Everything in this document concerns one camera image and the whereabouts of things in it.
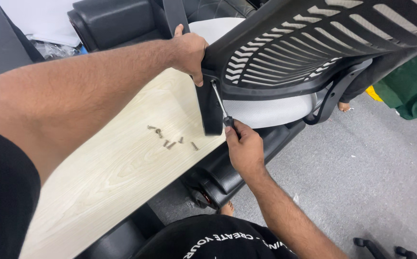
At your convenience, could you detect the person's right hand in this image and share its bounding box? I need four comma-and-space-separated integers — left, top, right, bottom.
225, 120, 267, 179

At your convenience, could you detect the person's black printed shirt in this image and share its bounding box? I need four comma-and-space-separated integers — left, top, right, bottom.
132, 214, 300, 259

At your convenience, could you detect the black handled screwdriver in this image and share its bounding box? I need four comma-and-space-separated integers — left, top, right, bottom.
211, 79, 241, 140

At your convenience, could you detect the dark grey panel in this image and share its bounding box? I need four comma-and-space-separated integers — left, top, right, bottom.
0, 0, 45, 79

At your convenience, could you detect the white board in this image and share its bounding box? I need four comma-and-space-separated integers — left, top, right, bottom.
0, 0, 84, 47

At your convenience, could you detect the white mesh chair seat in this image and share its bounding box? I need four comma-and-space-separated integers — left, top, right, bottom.
189, 17, 333, 130

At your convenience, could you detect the group of metal screws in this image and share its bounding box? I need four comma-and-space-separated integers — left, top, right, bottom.
147, 125, 200, 151

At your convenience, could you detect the black caster chair base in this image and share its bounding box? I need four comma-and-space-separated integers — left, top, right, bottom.
353, 237, 417, 259

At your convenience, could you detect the black slatted chair backrest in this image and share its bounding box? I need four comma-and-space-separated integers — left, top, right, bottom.
194, 0, 417, 136

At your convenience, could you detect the person's left hand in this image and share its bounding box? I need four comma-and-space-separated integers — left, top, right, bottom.
168, 24, 209, 88

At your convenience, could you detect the clear plastic wrap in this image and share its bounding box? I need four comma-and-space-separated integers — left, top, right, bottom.
27, 34, 81, 60

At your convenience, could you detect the yellow cloth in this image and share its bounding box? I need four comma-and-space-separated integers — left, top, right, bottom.
365, 86, 384, 102

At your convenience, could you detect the green cloth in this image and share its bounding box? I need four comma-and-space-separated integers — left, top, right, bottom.
373, 46, 417, 121

